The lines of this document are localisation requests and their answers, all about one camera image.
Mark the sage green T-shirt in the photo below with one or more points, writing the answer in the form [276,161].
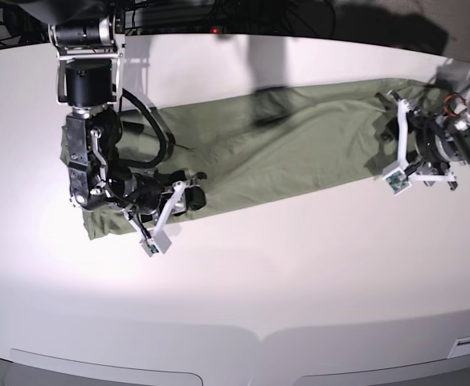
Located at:
[283,142]

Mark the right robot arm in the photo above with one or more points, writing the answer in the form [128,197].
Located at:
[89,37]

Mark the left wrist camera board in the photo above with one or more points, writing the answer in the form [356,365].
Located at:
[397,180]

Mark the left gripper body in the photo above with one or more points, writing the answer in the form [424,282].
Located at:
[424,151]

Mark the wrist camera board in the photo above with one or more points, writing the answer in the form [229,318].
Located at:
[155,245]
[397,180]

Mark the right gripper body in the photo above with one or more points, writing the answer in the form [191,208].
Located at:
[147,202]

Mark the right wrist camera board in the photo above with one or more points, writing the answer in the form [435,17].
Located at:
[155,245]

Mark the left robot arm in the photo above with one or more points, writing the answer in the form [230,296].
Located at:
[453,116]

